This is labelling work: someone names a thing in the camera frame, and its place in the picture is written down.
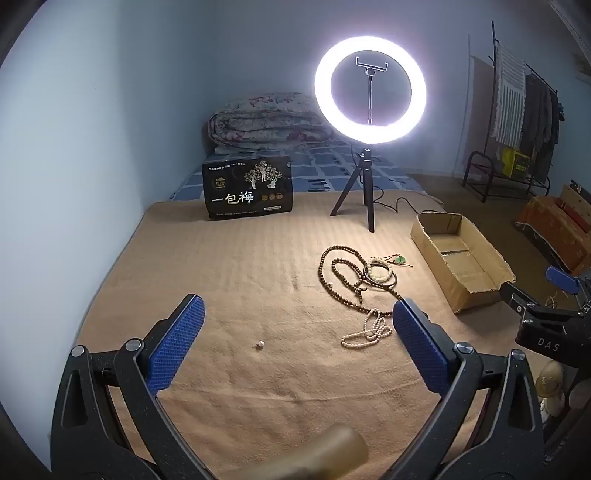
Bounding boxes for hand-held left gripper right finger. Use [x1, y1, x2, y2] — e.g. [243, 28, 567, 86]
[392, 298, 546, 480]

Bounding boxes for black metal low rack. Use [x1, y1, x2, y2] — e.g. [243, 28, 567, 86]
[462, 150, 553, 204]

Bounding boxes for yellow box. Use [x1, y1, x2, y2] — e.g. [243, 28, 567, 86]
[501, 147, 532, 179]

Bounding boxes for black clothes rack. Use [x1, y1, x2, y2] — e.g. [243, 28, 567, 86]
[488, 20, 567, 185]

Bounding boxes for white striped hanging towel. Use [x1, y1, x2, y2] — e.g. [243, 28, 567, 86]
[491, 44, 527, 145]

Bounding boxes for blue patterned bed sheet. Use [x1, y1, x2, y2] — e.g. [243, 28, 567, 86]
[168, 140, 428, 202]

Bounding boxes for brown wooden bead necklace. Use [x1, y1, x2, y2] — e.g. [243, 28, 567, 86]
[316, 245, 408, 317]

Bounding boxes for folded floral quilt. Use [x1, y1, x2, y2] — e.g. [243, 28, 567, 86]
[206, 92, 334, 156]

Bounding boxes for flat cardboard piece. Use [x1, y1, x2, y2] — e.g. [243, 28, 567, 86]
[558, 184, 591, 223]

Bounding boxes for cardboard box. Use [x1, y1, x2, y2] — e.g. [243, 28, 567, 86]
[410, 212, 517, 314]

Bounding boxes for black tripod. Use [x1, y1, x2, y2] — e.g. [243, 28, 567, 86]
[329, 147, 378, 233]

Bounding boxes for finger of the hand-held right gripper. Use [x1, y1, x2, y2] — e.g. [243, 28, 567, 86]
[545, 265, 591, 305]
[501, 281, 570, 325]

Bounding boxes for red string green pendant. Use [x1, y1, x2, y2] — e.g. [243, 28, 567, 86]
[379, 251, 414, 269]

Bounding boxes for black printed snack bag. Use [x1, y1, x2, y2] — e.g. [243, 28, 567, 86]
[202, 155, 293, 222]

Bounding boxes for dark hanging clothes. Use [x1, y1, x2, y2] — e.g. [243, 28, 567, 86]
[521, 73, 565, 163]

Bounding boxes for white bead bracelet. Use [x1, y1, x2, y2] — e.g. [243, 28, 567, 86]
[368, 258, 398, 284]

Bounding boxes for white ring light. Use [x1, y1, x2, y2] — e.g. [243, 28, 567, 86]
[314, 34, 428, 145]

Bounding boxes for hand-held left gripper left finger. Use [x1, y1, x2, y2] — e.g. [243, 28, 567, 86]
[51, 293, 206, 480]

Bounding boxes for white pearl necklace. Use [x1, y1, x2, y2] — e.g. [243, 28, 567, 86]
[341, 308, 393, 349]

